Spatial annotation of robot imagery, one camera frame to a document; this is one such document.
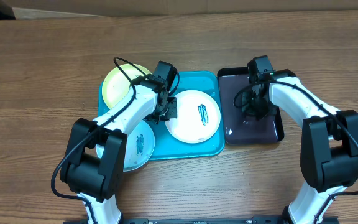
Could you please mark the light blue plate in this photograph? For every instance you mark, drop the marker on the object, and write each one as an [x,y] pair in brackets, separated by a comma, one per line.
[140,145]

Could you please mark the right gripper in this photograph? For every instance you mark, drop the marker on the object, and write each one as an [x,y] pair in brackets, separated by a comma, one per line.
[246,98]

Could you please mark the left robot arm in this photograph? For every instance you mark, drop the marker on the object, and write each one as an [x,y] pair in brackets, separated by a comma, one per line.
[92,167]

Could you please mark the teal plastic tray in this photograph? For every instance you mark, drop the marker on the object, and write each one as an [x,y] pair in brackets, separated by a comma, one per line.
[168,147]

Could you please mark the yellow-rimmed plate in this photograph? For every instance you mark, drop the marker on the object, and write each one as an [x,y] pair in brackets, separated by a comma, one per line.
[116,86]

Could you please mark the black plastic tray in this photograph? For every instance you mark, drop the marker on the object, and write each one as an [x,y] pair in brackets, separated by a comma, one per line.
[238,128]

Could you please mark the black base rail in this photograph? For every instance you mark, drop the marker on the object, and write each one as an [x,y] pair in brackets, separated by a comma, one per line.
[254,220]

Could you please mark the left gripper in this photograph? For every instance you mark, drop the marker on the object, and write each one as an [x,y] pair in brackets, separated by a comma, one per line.
[172,112]

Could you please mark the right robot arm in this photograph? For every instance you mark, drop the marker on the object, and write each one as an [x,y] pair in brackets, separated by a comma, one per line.
[329,137]

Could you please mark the cardboard backdrop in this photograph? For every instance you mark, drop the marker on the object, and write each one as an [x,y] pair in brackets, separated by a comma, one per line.
[180,7]

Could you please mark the white plate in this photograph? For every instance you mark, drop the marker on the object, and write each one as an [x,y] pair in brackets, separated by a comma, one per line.
[198,117]

